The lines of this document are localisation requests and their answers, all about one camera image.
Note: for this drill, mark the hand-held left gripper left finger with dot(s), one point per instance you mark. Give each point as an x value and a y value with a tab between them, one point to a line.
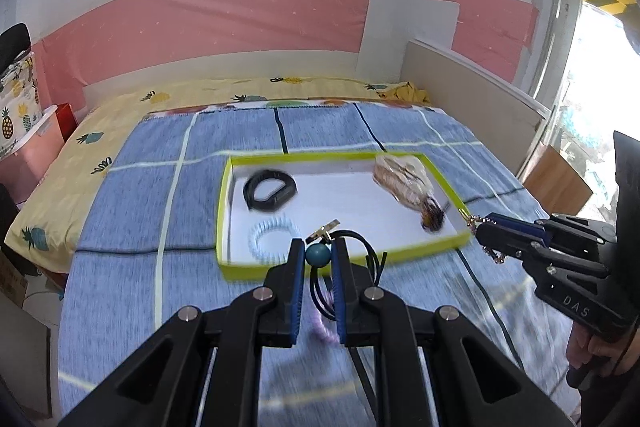
296	292

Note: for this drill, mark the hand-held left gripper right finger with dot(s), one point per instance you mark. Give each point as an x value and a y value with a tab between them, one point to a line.
340	292

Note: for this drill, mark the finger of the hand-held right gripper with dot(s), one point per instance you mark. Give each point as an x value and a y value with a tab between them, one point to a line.
515	227
505	244

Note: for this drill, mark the black wristband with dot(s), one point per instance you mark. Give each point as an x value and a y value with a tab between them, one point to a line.
272	205

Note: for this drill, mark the yellow-green cardboard box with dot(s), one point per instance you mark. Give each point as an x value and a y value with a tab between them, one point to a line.
340	192

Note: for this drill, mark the pink hair claw clip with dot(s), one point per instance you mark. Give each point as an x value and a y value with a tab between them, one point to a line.
400	182

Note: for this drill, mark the person's right hand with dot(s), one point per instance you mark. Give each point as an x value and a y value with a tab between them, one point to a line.
600	354

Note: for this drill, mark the brown wooden board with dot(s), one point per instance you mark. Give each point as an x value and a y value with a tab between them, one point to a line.
555	182

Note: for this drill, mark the black flat object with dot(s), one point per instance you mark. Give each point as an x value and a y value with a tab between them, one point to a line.
627	182

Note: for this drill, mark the light wooden headboard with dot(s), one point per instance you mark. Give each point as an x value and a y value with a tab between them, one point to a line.
475	92

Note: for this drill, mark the blue plaid blanket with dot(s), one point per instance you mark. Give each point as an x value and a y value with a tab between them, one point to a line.
150	217

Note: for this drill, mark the yellow pineapple bed sheet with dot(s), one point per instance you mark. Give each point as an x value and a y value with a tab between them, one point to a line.
60	187

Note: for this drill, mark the red box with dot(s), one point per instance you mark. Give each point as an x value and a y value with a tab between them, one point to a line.
65	119

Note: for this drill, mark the pink storage bin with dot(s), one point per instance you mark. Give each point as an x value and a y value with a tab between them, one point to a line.
35	157

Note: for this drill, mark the pineapple print bag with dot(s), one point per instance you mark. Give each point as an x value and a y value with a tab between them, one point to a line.
20	107

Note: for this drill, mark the black bag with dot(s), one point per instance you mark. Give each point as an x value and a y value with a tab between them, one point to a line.
12	44

